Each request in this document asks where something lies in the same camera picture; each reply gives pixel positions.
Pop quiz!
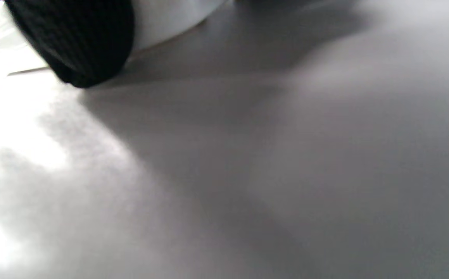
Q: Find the person's right hand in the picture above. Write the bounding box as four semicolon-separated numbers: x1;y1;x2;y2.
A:
5;0;135;89

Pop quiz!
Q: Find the smooth white Hanoi Tower plate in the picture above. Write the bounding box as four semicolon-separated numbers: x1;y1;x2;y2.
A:
130;0;229;53

